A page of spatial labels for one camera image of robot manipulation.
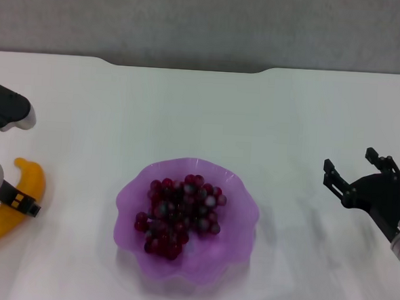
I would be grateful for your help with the purple wavy plastic bowl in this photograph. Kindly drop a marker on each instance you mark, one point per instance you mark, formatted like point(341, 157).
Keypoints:
point(236, 220)

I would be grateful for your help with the yellow banana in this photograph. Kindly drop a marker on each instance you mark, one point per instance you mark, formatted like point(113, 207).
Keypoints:
point(32, 177)

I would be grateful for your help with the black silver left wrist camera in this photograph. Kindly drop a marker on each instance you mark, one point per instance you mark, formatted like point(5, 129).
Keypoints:
point(5, 107)

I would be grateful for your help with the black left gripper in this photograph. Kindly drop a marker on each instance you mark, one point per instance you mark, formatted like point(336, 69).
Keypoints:
point(12, 194)

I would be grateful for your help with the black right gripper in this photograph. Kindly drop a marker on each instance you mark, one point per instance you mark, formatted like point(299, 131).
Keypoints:
point(377, 195)

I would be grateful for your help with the dark red grape bunch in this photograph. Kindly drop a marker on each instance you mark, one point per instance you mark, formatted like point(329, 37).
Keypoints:
point(179, 210)

